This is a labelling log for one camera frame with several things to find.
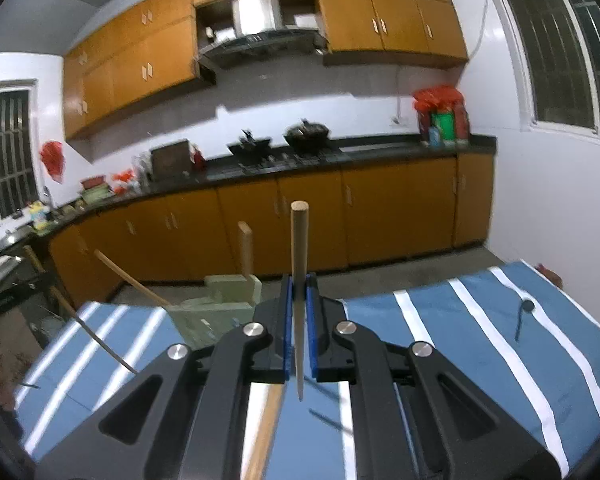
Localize wooden wall cabinets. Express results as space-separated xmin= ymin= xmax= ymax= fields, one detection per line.
xmin=62 ymin=0 xmax=469 ymax=142

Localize stacked red and green basins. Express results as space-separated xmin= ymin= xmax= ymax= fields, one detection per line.
xmin=79 ymin=174 xmax=112 ymax=202

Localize large barred window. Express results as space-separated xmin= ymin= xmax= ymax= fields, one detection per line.
xmin=482 ymin=0 xmax=600 ymax=148

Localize gas stove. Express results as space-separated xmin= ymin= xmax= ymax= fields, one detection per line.
xmin=237 ymin=151 xmax=342 ymax=173

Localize green box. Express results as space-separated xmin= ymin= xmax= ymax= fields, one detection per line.
xmin=431 ymin=112 xmax=455 ymax=145

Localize wooden base cabinets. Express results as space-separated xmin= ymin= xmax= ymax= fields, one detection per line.
xmin=47 ymin=152 xmax=496 ymax=307

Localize steel sink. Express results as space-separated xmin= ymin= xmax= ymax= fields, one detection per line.
xmin=0 ymin=224 xmax=33 ymax=257

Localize tall red canister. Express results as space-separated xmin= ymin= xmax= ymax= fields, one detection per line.
xmin=453 ymin=104 xmax=471 ymax=147

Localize black wok with handle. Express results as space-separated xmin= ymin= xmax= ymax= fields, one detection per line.
xmin=227 ymin=129 xmax=274 ymax=162

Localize crumpled red plastic bag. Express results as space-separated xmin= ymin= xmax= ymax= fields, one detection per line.
xmin=110 ymin=169 xmax=137 ymax=194

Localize black kitchen countertop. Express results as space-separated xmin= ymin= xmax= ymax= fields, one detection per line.
xmin=0 ymin=135 xmax=498 ymax=261

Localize small barred window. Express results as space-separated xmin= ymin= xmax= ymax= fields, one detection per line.
xmin=0 ymin=79 xmax=39 ymax=233

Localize red bag on wall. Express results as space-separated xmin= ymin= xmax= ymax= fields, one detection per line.
xmin=39 ymin=140 xmax=67 ymax=182

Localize yellow detergent bottle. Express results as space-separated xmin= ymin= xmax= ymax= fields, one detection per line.
xmin=29 ymin=201 xmax=52 ymax=232

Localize wooden chopstick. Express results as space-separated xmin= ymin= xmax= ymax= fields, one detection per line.
xmin=237 ymin=221 xmax=255 ymax=281
xmin=24 ymin=246 xmax=139 ymax=375
xmin=290 ymin=200 xmax=311 ymax=404
xmin=94 ymin=249 xmax=173 ymax=310
xmin=241 ymin=384 xmax=287 ymax=480

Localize green perforated utensil holder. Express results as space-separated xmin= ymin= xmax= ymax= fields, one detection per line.
xmin=170 ymin=273 xmax=264 ymax=352

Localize white wall cable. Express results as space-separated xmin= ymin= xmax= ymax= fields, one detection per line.
xmin=466 ymin=0 xmax=492 ymax=63

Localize wooden cutting board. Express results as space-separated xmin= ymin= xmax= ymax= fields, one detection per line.
xmin=149 ymin=139 xmax=192 ymax=177

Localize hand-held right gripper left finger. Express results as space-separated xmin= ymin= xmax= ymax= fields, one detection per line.
xmin=34 ymin=274 xmax=296 ymax=480

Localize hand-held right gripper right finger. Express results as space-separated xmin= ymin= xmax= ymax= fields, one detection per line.
xmin=306 ymin=272 xmax=564 ymax=480

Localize steel range hood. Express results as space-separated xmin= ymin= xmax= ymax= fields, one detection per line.
xmin=195 ymin=0 xmax=332 ymax=86

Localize large red plastic bag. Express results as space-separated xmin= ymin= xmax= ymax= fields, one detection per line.
xmin=411 ymin=85 xmax=467 ymax=113

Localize wall socket with cable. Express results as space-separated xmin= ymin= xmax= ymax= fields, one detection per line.
xmin=389 ymin=66 xmax=403 ymax=127

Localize blue striped tablecloth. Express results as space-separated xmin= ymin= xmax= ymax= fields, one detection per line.
xmin=11 ymin=259 xmax=600 ymax=480

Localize clear plastic bag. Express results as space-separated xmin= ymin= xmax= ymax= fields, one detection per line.
xmin=134 ymin=152 xmax=154 ymax=182

